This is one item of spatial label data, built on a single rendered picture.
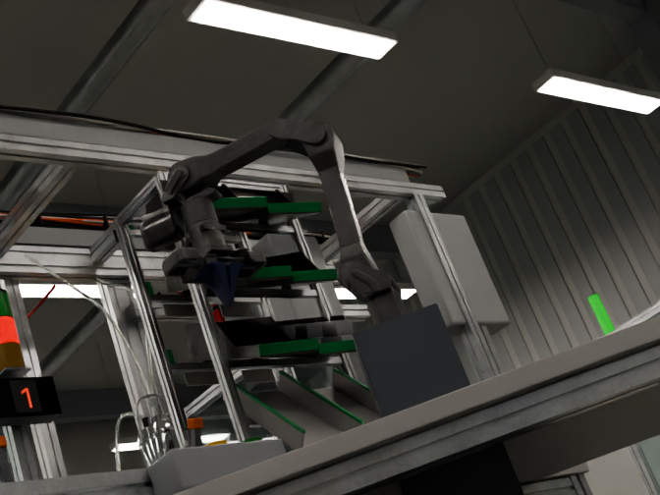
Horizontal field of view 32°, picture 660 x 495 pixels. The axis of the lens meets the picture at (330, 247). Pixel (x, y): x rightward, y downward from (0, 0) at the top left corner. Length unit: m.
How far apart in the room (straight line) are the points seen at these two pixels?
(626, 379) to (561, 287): 10.42
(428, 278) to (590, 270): 8.17
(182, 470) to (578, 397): 0.56
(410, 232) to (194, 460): 2.13
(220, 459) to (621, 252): 9.99
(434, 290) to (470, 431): 2.14
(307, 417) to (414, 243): 1.58
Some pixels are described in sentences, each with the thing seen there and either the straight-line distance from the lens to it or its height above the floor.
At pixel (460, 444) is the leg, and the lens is 1.51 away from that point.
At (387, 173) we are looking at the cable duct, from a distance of 3.78.
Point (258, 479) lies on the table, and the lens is 1.50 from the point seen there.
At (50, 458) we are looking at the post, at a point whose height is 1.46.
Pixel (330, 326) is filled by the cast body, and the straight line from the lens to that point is 2.28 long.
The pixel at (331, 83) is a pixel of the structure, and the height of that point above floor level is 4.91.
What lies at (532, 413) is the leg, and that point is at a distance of 1.52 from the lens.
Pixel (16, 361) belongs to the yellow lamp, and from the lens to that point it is 2.05.
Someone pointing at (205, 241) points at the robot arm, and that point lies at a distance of 1.97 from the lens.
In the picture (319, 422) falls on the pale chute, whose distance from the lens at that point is 2.19.
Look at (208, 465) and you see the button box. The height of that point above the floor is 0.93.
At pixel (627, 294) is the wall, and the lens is 11.55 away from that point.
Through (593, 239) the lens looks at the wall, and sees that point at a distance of 11.77.
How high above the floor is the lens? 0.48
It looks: 23 degrees up
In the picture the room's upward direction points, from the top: 21 degrees counter-clockwise
